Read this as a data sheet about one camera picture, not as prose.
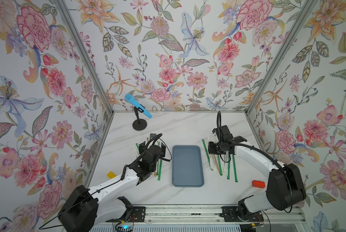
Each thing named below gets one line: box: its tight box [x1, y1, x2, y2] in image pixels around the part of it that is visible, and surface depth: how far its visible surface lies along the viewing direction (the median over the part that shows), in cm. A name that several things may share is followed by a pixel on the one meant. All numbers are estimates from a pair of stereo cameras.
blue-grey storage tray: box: [172, 145, 205, 188], surface depth 92 cm
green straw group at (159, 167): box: [157, 159, 163, 181], surface depth 91 cm
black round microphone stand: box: [132, 106, 148, 131], surface depth 113 cm
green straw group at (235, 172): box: [231, 154, 239, 183], surface depth 90 cm
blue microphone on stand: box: [124, 93, 153, 119], surface depth 99 cm
